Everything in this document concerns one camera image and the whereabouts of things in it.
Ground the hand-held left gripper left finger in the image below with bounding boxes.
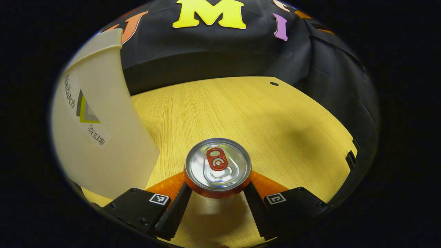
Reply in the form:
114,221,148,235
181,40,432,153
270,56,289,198
102,171,193,241

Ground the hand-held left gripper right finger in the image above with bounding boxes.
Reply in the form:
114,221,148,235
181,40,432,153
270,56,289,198
243,170,328,241

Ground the red pop can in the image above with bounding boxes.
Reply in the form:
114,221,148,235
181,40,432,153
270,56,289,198
184,138,252,199

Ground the white desktop garbage bin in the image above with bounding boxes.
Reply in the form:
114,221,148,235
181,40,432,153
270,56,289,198
52,29,161,200

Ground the black backdrop cloth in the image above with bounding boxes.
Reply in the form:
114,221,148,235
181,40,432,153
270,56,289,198
100,0,379,193

